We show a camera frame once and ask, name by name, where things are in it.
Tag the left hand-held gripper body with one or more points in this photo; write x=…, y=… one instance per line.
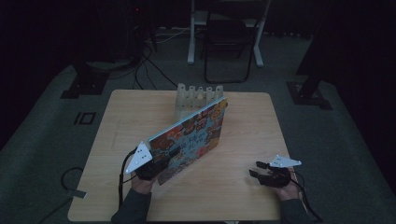
x=138, y=158

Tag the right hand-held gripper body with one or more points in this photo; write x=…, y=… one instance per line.
x=277, y=177

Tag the colourful picture book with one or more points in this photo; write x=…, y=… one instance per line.
x=193, y=137

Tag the translucent white book rack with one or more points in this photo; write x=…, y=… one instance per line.
x=190, y=96

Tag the person's left hand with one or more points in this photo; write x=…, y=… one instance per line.
x=142, y=186

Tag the grey tape strip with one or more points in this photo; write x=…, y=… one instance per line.
x=75, y=194

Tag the black stand base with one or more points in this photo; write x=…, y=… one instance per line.
x=85, y=82
x=309, y=96

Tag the black folding chair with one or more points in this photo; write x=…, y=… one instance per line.
x=229, y=34

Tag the white desk frame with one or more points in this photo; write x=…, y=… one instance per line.
x=191, y=43

